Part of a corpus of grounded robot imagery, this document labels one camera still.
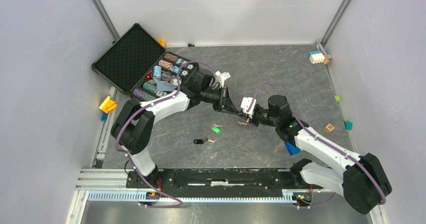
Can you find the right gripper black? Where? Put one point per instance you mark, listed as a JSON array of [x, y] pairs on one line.
[[253, 120]]

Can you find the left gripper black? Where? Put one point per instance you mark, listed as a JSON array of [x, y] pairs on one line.
[[224, 102]]

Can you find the keyring with bunch of keys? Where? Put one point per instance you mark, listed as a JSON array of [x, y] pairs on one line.
[[242, 124]]

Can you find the key with green tag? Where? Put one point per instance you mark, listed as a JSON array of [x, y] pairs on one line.
[[216, 128]]

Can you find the key with black tag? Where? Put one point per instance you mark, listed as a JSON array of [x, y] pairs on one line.
[[202, 141]]

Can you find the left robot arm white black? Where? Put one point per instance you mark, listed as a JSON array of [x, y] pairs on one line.
[[133, 127]]

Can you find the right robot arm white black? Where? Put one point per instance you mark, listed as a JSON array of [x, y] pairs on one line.
[[359, 179]]

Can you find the wooden letter cube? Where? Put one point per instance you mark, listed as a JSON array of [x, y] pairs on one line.
[[328, 128]]

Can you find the blue card in case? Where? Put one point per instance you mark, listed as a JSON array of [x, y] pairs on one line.
[[164, 86]]

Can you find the small green cube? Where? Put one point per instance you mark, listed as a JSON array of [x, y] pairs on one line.
[[337, 98]]

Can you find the white blue toy brick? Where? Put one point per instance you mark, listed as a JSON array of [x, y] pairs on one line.
[[316, 57]]

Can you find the teal cube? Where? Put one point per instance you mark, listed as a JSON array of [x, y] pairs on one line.
[[348, 125]]

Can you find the orange block behind case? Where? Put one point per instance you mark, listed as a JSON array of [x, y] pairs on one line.
[[161, 42]]

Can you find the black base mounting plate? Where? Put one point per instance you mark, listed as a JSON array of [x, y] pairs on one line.
[[212, 183]]

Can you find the black poker chip case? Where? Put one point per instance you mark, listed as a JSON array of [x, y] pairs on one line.
[[129, 62]]

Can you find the yellow orange toy block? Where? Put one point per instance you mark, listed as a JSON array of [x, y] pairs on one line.
[[107, 105]]

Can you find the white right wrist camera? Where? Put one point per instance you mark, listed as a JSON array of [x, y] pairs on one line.
[[248, 105]]

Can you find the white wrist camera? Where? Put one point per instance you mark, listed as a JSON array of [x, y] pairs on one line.
[[248, 105], [220, 78]]

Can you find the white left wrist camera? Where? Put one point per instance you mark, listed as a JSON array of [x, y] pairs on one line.
[[220, 78]]

